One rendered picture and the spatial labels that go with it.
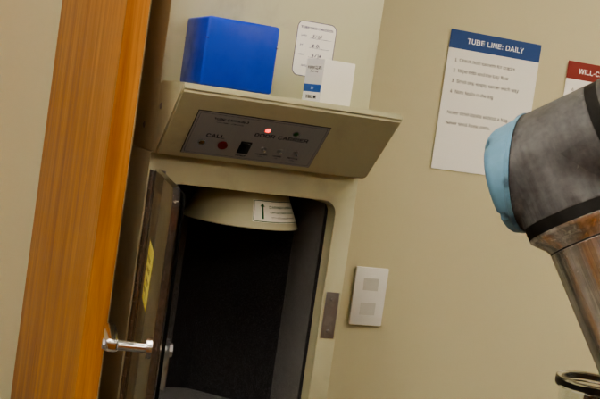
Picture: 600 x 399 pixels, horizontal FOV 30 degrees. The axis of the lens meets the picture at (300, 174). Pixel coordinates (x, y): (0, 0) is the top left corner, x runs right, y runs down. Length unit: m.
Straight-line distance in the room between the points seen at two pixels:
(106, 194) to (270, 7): 0.37
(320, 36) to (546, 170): 0.55
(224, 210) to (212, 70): 0.26
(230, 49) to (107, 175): 0.23
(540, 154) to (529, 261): 1.19
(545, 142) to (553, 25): 1.17
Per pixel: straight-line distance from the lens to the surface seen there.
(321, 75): 1.54
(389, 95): 2.16
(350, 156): 1.60
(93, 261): 1.47
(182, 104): 1.47
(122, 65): 1.45
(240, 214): 1.63
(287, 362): 1.77
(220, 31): 1.47
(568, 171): 1.18
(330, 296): 1.68
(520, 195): 1.20
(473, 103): 2.25
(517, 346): 2.39
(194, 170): 1.58
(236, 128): 1.51
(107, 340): 1.30
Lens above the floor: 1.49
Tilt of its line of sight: 3 degrees down
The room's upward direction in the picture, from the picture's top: 8 degrees clockwise
